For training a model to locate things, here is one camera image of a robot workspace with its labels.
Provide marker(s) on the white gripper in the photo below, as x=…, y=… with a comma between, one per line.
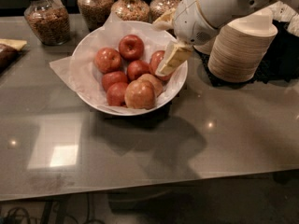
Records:
x=191, y=23

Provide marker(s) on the red apple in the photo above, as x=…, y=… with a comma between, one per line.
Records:
x=112, y=78
x=136, y=69
x=107, y=60
x=131, y=47
x=115, y=94
x=155, y=59

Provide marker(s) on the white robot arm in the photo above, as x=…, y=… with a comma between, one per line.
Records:
x=220, y=12

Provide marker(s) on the paper bowl stack back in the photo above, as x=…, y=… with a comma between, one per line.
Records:
x=206, y=48

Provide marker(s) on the paper bowl stack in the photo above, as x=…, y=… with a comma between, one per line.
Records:
x=241, y=45
x=206, y=48

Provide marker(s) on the red apple top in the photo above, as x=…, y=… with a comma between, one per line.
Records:
x=131, y=47

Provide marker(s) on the yellowish apple behind front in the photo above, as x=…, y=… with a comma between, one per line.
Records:
x=156, y=82

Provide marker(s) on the yellowish apple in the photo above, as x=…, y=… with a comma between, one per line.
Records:
x=140, y=94
x=156, y=82

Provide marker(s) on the white bowl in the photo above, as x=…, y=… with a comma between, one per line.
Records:
x=88, y=52

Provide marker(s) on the paper bowl stack front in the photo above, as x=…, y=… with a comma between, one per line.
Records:
x=241, y=45

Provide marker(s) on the glass cereal jar right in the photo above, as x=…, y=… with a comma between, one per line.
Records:
x=159, y=7

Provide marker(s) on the glass cereal jar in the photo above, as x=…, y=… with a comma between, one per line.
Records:
x=159, y=7
x=132, y=10
x=49, y=21
x=95, y=12

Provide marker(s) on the glass cereal jar centre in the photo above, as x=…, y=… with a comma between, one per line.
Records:
x=132, y=10

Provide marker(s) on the white paper liner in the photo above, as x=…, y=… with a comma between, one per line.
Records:
x=65, y=69

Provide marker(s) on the yellow napkin at left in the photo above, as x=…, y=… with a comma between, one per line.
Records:
x=16, y=44

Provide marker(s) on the dark tray at left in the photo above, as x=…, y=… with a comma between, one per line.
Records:
x=7, y=56

